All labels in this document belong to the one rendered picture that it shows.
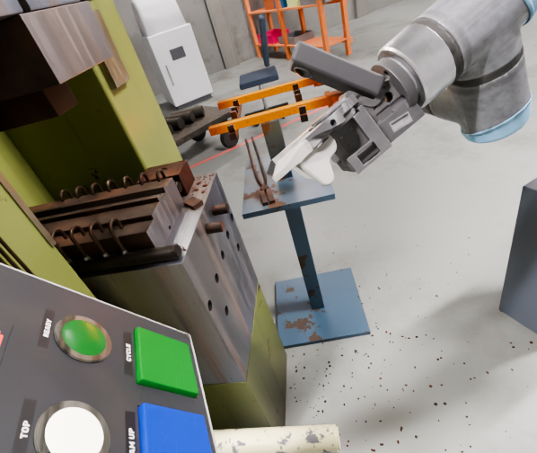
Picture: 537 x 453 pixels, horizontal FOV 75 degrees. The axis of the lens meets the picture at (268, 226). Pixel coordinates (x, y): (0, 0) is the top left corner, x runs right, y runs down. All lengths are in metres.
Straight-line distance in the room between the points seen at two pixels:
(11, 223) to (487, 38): 0.72
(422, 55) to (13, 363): 0.49
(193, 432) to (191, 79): 5.43
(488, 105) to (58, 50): 0.63
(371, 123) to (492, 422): 1.21
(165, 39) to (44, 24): 4.91
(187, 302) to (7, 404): 0.52
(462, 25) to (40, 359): 0.53
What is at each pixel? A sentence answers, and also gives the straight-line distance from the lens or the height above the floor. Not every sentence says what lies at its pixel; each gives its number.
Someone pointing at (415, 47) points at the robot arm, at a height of 1.22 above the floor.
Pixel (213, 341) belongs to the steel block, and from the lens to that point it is 0.90.
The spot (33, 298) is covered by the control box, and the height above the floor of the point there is 1.13.
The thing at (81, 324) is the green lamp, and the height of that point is 1.10.
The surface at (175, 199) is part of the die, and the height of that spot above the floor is 0.95.
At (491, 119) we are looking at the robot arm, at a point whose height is 1.09.
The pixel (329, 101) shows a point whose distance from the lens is 1.05.
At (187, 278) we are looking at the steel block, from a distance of 0.75.
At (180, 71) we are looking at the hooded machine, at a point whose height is 0.50.
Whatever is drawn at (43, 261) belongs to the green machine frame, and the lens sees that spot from 0.74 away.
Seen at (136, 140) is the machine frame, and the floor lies 1.04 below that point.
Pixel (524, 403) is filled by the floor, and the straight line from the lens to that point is 1.55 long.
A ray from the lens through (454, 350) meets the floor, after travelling 1.60.
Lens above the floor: 1.33
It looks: 35 degrees down
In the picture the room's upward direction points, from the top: 18 degrees counter-clockwise
